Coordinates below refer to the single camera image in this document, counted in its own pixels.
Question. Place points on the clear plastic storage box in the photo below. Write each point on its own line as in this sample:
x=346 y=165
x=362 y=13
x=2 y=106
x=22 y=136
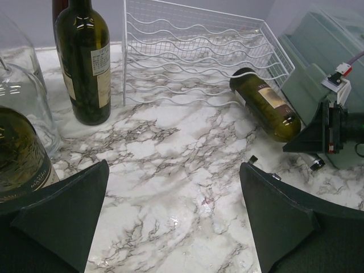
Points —
x=320 y=38

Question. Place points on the white wire wine rack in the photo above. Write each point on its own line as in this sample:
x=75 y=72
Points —
x=183 y=54

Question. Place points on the clear bottle silver stopper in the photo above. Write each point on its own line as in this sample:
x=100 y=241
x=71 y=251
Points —
x=22 y=91

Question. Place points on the green bottle silver neck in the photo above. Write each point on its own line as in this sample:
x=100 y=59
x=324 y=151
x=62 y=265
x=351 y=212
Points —
x=273 y=114

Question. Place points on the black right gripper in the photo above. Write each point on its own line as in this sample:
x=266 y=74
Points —
x=331 y=127

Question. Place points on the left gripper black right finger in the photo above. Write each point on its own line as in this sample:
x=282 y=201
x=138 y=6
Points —
x=295 y=231

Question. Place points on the dark bottle black neck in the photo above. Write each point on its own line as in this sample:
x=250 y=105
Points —
x=83 y=43
x=25 y=164

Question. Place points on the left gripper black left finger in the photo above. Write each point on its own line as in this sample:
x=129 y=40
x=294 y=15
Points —
x=52 y=229

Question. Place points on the clear bottle dark cork stopper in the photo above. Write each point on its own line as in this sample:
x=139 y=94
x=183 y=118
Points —
x=17 y=48

